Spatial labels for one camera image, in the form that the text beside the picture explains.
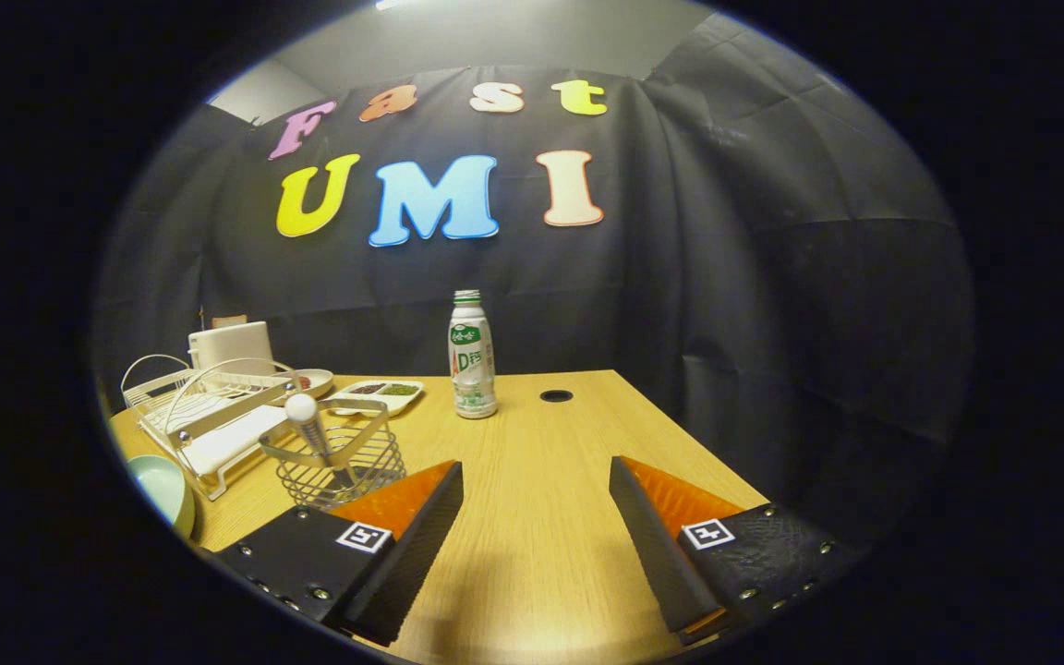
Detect white box appliance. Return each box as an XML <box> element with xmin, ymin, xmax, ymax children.
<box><xmin>187</xmin><ymin>320</ymin><xmax>276</xmax><ymax>377</ymax></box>

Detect black backdrop cloth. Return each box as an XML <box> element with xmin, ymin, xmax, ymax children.
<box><xmin>93</xmin><ymin>14</ymin><xmax>976</xmax><ymax>555</ymax></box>

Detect white bottle with green label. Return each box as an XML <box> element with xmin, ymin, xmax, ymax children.
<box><xmin>448</xmin><ymin>289</ymin><xmax>499</xmax><ymax>420</ymax></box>

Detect white wire dish rack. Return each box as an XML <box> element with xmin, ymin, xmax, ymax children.
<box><xmin>120</xmin><ymin>354</ymin><xmax>302</xmax><ymax>502</ymax></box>

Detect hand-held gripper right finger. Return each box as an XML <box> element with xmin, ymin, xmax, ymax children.
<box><xmin>609</xmin><ymin>455</ymin><xmax>865</xmax><ymax>646</ymax></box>

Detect white striped-handle spoon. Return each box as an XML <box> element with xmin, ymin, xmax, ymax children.
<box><xmin>284</xmin><ymin>393</ymin><xmax>334</xmax><ymax>472</ymax></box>

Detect pale green plate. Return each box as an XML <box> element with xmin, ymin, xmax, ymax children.
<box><xmin>126</xmin><ymin>454</ymin><xmax>196</xmax><ymax>539</ymax></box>

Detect white compartment snack tray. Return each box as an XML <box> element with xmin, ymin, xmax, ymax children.
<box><xmin>324</xmin><ymin>379</ymin><xmax>425</xmax><ymax>417</ymax></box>

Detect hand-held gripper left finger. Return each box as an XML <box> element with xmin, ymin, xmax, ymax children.
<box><xmin>213</xmin><ymin>460</ymin><xmax>465</xmax><ymax>647</ymax></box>

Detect metal wire basket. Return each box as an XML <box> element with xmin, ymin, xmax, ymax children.
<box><xmin>259</xmin><ymin>398</ymin><xmax>408</xmax><ymax>511</ymax></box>

